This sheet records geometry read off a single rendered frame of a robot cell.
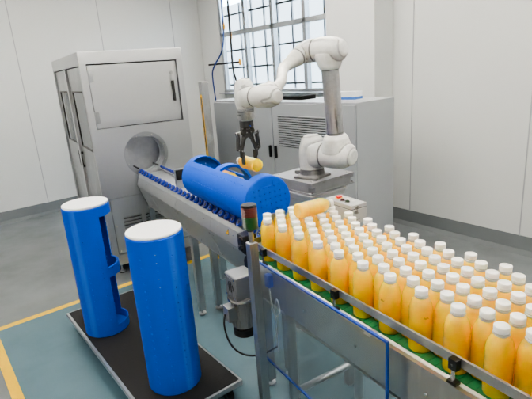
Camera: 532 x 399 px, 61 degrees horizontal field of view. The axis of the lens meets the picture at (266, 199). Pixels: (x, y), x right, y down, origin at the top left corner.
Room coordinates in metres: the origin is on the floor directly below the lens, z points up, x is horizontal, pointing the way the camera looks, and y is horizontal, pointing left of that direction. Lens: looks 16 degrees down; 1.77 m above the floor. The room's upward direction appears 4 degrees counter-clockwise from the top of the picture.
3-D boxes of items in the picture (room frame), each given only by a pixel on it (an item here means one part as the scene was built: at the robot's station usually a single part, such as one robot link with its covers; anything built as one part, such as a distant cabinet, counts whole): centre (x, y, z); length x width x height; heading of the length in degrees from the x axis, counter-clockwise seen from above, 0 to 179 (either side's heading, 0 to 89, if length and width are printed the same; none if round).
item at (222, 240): (3.10, 0.49, 0.79); 2.17 x 0.29 x 0.34; 30
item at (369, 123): (4.67, -0.31, 0.72); 2.15 x 0.54 x 1.45; 37
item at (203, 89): (3.65, 0.43, 0.85); 0.06 x 0.06 x 1.70; 30
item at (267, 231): (1.96, 0.00, 0.99); 0.07 x 0.07 x 0.19
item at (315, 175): (2.83, -0.29, 1.10); 0.22 x 0.18 x 0.06; 49
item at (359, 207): (2.17, -0.40, 1.05); 0.20 x 0.10 x 0.10; 30
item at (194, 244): (3.07, 0.55, 0.31); 0.06 x 0.06 x 0.63; 30
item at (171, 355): (2.13, 0.57, 0.59); 0.28 x 0.28 x 0.88
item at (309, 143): (2.81, -0.32, 1.24); 0.18 x 0.16 x 0.22; 45
